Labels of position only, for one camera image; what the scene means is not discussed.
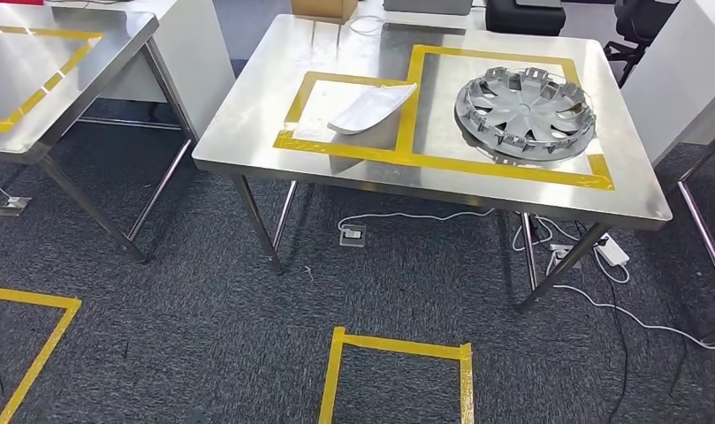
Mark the white curved plastic part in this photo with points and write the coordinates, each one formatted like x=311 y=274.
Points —
x=369 y=108

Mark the steel workbench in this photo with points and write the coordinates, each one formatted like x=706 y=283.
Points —
x=702 y=222
x=263 y=129
x=99 y=58

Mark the floor socket box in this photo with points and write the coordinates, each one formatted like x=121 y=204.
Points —
x=352 y=235
x=559 y=250
x=13 y=206

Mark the yellow bench tape outline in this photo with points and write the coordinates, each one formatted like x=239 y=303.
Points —
x=52 y=32
x=404 y=134

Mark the yellow floor tape square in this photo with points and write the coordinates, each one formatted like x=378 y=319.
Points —
x=333 y=374
x=41 y=351

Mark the silver wheel cover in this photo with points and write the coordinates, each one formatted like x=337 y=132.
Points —
x=521 y=111

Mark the cardboard box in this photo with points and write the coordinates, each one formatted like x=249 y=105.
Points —
x=325 y=9

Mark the grey laptop with stickers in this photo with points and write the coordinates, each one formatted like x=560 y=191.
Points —
x=427 y=6

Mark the black carry case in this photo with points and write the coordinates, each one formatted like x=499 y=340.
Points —
x=524 y=20

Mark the white power strip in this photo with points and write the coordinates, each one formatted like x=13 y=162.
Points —
x=612 y=250

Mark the dark grey tablet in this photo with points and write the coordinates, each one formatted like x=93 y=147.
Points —
x=538 y=3

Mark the black office chair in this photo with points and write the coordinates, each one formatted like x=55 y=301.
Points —
x=638 y=23

